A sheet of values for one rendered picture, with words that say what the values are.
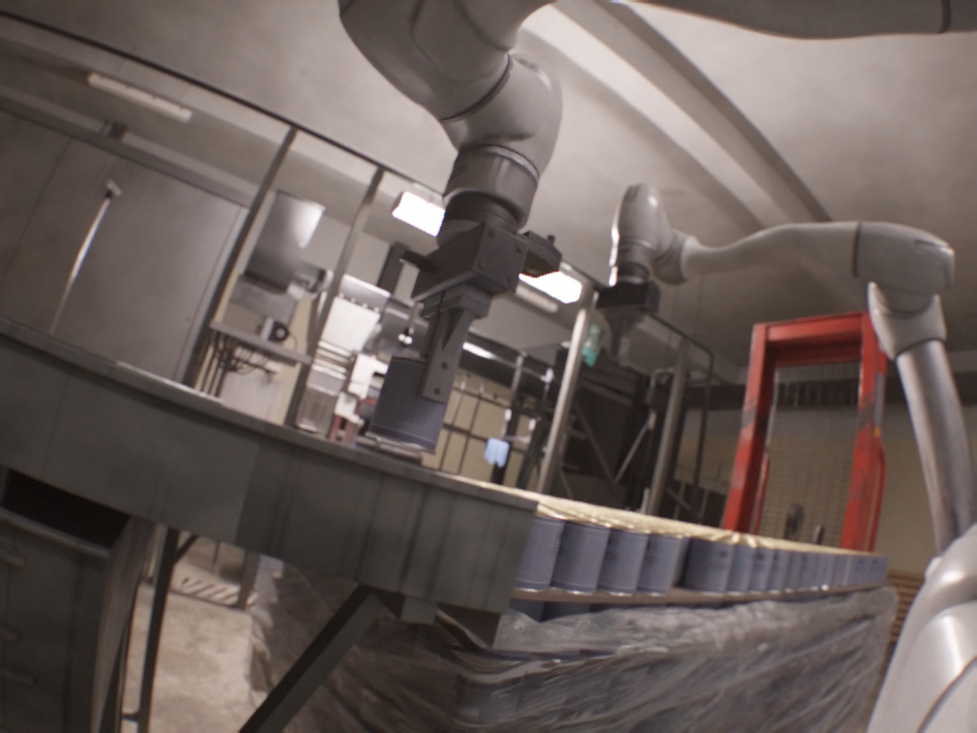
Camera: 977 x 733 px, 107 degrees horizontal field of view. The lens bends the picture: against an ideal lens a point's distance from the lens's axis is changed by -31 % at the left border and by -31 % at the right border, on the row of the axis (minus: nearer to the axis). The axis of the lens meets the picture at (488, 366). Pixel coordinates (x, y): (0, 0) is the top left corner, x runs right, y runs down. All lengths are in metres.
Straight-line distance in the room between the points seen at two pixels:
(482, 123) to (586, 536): 0.43
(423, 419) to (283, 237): 2.58
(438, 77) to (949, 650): 0.53
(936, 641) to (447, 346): 0.42
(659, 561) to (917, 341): 0.63
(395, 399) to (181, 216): 2.87
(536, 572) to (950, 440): 0.74
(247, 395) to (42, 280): 1.48
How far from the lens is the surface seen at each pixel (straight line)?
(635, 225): 1.10
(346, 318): 3.68
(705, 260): 1.19
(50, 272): 3.32
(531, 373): 4.27
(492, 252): 0.44
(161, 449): 0.38
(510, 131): 0.53
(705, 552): 0.78
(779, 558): 0.96
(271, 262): 2.95
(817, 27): 0.54
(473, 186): 0.50
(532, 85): 0.55
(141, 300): 3.16
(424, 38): 0.46
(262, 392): 3.41
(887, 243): 0.94
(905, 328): 1.04
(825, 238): 0.97
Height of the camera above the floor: 1.16
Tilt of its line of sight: 13 degrees up
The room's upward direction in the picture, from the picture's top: 15 degrees clockwise
